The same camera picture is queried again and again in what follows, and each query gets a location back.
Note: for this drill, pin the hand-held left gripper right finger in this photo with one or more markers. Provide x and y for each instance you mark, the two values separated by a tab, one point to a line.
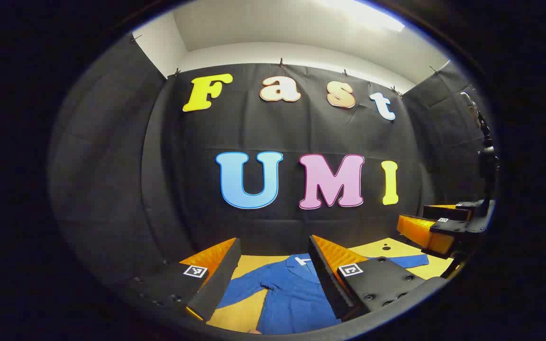
325	274

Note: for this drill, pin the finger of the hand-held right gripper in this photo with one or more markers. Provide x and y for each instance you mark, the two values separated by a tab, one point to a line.
436	234
446	212

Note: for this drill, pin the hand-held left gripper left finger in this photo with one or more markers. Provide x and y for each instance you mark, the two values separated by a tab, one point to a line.
221	274

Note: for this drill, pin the blue shirt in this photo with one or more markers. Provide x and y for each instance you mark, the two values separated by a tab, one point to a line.
282	293

